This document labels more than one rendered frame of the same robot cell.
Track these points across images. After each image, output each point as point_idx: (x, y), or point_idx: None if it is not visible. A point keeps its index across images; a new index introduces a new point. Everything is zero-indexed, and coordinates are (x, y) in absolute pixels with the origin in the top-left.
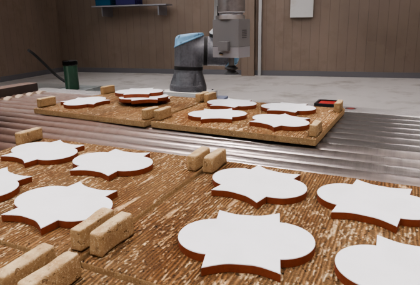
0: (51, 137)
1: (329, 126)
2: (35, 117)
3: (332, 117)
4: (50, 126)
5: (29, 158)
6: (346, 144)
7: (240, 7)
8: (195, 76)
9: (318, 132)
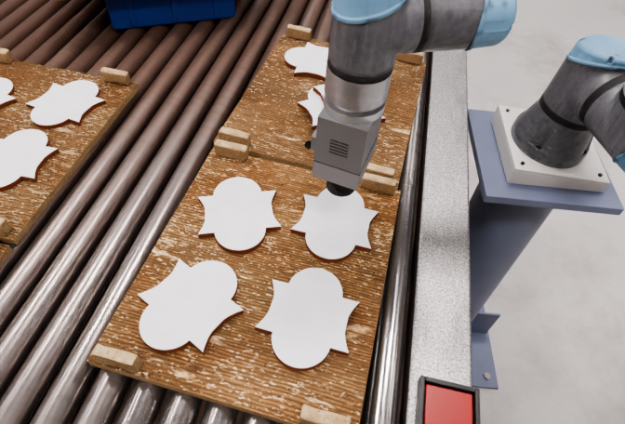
0: (175, 86)
1: (183, 390)
2: (270, 45)
3: (248, 403)
4: (233, 68)
5: (38, 101)
6: (116, 423)
7: (338, 99)
8: (550, 131)
9: (101, 363)
